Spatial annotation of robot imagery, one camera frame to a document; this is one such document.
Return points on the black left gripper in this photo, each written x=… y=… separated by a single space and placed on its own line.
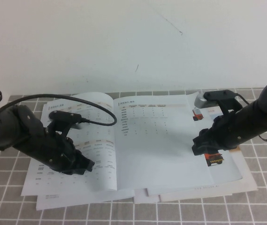
x=53 y=150

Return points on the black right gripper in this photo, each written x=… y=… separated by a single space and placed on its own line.
x=241 y=126

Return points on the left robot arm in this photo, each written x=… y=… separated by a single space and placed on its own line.
x=6 y=131

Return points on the grey checkered tablecloth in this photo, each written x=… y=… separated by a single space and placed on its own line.
x=264 y=187

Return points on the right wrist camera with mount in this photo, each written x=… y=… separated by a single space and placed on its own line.
x=200 y=100

